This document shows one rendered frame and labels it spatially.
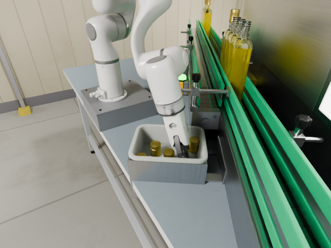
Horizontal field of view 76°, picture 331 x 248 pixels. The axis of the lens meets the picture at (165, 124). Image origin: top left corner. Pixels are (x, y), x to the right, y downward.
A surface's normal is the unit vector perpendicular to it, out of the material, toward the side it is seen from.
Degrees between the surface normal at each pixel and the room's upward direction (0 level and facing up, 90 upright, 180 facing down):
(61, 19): 90
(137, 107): 90
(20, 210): 0
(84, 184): 0
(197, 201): 0
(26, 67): 90
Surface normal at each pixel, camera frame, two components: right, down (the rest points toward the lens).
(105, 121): 0.52, 0.46
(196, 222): 0.00, -0.84
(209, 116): -0.07, 0.54
